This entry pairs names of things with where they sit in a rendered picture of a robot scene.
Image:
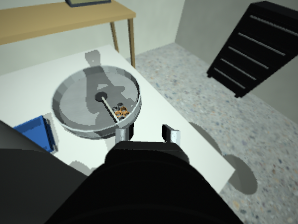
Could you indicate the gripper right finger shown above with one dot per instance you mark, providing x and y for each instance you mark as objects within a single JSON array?
[{"x": 170, "y": 135}]

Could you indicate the blue open crate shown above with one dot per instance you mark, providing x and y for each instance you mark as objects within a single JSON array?
[{"x": 33, "y": 130}]

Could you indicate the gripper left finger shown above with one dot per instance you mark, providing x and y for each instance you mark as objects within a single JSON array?
[{"x": 125, "y": 133}]

